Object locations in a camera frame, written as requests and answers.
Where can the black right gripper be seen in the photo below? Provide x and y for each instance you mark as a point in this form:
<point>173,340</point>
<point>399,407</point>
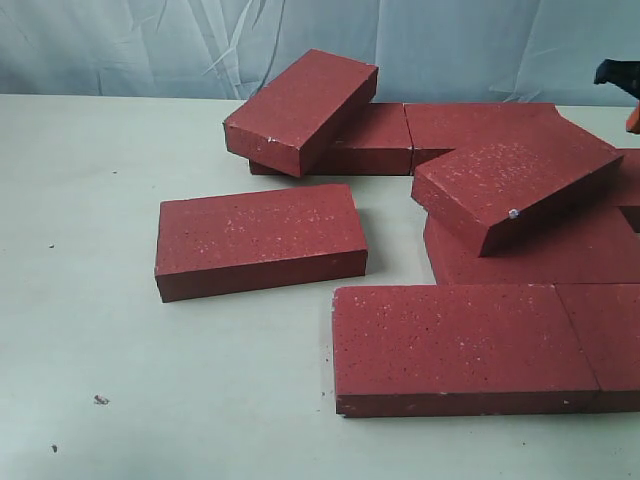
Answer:
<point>626,76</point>

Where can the red brick with white chip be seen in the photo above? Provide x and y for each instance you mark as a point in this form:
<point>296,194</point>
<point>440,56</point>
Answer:
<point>491,195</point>

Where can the red brick middle row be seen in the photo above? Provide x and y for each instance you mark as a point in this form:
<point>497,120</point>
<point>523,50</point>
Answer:
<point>597,246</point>

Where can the white backdrop cloth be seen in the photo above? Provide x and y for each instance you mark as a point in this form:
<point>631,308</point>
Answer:
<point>425,50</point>

